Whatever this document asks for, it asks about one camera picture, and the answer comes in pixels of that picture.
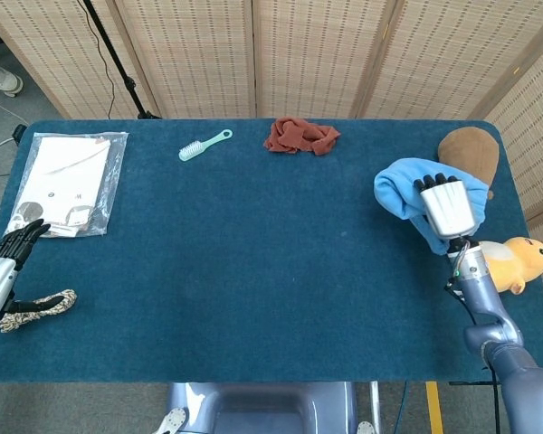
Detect black and silver right hand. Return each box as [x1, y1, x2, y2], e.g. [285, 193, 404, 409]
[412, 172, 478, 239]

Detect blue sweatpants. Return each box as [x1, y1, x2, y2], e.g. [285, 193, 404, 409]
[373, 157, 490, 257]

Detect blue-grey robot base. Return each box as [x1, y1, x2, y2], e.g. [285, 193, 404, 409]
[165, 382, 358, 434]

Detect brown plush toy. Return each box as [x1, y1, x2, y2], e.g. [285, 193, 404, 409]
[437, 127, 500, 201]

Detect yellow hamster plush toy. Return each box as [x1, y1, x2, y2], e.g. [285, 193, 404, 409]
[477, 236, 543, 296]

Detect clear bag with white garment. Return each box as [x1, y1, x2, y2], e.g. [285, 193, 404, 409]
[2, 131, 129, 239]

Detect rust brown crumpled cloth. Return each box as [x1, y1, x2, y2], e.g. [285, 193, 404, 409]
[263, 117, 341, 156]

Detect teal table mat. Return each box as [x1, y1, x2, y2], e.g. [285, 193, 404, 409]
[0, 118, 543, 385]

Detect white sneaker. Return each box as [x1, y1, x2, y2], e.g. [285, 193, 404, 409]
[0, 56, 24, 98]

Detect white metal pole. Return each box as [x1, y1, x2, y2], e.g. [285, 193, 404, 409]
[369, 382, 384, 434]

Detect bamboo folding screen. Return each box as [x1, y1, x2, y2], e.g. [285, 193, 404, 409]
[0, 0, 543, 272]

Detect mint green small brush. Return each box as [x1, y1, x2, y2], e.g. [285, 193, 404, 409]
[178, 128, 233, 163]

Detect black tripod stand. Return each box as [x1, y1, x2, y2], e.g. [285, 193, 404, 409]
[81, 0, 162, 120]

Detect beige braided rope bundle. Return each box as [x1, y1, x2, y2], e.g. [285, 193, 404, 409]
[0, 288, 78, 334]

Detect white floor cable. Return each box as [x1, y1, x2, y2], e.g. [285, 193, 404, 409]
[0, 88, 29, 159]

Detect thin black hanging cable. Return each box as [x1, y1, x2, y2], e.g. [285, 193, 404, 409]
[74, 0, 118, 119]

